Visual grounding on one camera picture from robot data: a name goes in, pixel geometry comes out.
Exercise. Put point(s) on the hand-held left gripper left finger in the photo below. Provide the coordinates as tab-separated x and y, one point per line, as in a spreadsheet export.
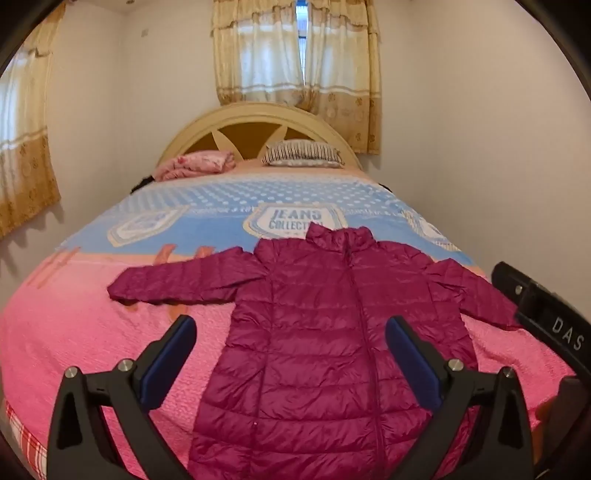
162	364

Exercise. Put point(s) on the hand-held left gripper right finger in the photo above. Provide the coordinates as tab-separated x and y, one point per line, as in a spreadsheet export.
415	364

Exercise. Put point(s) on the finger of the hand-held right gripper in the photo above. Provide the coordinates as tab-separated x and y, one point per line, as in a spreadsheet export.
510	281

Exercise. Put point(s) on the magenta puffer jacket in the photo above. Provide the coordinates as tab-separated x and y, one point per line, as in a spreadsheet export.
323	332

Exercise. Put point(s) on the printed blue pink blanket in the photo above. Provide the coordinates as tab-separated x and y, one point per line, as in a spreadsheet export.
138	286

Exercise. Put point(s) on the red plaid mattress sheet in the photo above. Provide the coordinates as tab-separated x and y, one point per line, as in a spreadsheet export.
25	436

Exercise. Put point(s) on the folded pink floral quilt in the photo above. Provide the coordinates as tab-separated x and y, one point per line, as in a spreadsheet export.
194	165

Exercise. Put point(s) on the striped pillow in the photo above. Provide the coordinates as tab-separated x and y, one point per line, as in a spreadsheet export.
302	154

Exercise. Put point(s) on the beige floral curtain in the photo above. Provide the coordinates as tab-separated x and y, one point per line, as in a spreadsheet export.
27	152
341	92

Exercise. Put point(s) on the cream wooden bed headboard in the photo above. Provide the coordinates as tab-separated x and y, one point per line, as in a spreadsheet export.
249	124

